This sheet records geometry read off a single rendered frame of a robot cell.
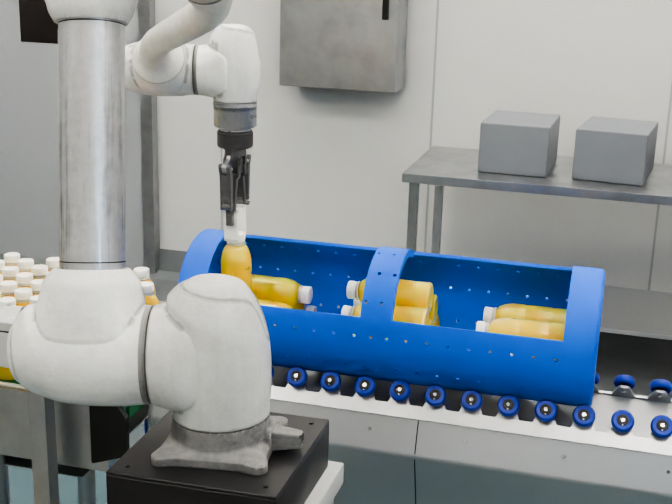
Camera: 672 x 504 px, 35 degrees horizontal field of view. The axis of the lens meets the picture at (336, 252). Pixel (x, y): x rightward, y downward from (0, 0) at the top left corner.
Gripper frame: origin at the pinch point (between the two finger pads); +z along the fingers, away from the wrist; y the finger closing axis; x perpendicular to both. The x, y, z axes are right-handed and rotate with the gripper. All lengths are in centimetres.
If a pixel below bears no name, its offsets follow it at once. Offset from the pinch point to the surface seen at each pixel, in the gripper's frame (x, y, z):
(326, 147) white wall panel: 74, 329, 46
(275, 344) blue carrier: -11.9, -7.8, 23.2
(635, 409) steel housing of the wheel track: -86, 10, 35
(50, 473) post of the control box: 33, -25, 52
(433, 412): -46, -5, 35
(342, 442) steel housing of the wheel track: -27, -8, 43
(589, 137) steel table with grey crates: -63, 254, 19
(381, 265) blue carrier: -32.5, -1.0, 5.7
